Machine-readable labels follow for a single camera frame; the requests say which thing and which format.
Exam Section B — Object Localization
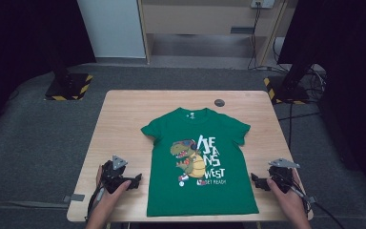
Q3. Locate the white wall socket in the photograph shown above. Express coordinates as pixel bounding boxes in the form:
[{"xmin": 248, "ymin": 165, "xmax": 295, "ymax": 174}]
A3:
[{"xmin": 250, "ymin": 0, "xmax": 276, "ymax": 10}]

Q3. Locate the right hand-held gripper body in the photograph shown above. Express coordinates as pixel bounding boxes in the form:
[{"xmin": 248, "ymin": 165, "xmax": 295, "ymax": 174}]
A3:
[{"xmin": 268, "ymin": 157, "xmax": 301, "ymax": 195}]

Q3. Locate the grey rectangular label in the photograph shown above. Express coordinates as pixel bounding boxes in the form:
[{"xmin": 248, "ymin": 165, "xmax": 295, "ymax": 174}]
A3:
[{"xmin": 230, "ymin": 26, "xmax": 255, "ymax": 35}]

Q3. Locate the black floor cable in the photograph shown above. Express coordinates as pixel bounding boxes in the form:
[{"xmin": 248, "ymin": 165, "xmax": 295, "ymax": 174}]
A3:
[{"xmin": 277, "ymin": 100, "xmax": 322, "ymax": 151}]

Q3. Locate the hand-held gripper cable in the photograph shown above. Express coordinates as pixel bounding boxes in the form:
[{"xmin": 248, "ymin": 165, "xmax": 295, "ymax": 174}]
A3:
[
  {"xmin": 279, "ymin": 173, "xmax": 345, "ymax": 229},
  {"xmin": 85, "ymin": 177, "xmax": 107, "ymax": 222}
]

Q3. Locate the black hanging power cable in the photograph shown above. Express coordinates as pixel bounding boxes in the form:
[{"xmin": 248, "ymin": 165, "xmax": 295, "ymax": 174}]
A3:
[{"xmin": 247, "ymin": 2, "xmax": 263, "ymax": 71}]

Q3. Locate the black cable bundle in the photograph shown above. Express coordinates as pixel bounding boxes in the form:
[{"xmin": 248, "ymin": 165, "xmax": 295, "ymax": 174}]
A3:
[{"xmin": 256, "ymin": 37, "xmax": 328, "ymax": 103}]

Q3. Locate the person's left hand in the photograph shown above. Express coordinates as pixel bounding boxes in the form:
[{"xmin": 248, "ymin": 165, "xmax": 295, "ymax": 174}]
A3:
[{"xmin": 95, "ymin": 165, "xmax": 132, "ymax": 209}]

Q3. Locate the black curtain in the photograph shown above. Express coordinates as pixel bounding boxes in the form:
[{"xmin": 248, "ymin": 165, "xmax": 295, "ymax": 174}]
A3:
[
  {"xmin": 277, "ymin": 0, "xmax": 366, "ymax": 202},
  {"xmin": 0, "ymin": 0, "xmax": 97, "ymax": 142}
]

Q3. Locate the right hand-held gripper cable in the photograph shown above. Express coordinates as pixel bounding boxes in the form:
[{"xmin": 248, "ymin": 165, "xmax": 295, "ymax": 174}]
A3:
[{"xmin": 279, "ymin": 173, "xmax": 345, "ymax": 229}]

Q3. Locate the left hand-held gripper cable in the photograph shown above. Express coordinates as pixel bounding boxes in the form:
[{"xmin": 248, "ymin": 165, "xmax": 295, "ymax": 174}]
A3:
[{"xmin": 85, "ymin": 177, "xmax": 107, "ymax": 222}]

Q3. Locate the green printed t-shirt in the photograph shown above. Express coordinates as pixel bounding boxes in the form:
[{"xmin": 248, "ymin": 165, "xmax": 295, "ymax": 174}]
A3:
[{"xmin": 140, "ymin": 107, "xmax": 260, "ymax": 218}]

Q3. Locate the black stand with striped base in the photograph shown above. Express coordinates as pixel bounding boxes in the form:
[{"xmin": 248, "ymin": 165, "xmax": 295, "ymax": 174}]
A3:
[
  {"xmin": 43, "ymin": 37, "xmax": 94, "ymax": 102},
  {"xmin": 263, "ymin": 60, "xmax": 313, "ymax": 106}
]

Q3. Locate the person's right hand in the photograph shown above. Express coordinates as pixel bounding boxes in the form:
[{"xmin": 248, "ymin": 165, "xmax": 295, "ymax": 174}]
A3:
[{"xmin": 266, "ymin": 168, "xmax": 307, "ymax": 215}]

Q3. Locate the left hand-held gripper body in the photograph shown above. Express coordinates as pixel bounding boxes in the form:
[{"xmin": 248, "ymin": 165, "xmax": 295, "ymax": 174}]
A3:
[{"xmin": 100, "ymin": 155, "xmax": 132, "ymax": 195}]

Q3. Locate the white panel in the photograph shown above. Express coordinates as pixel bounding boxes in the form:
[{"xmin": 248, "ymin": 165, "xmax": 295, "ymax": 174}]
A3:
[{"xmin": 76, "ymin": 0, "xmax": 147, "ymax": 59}]

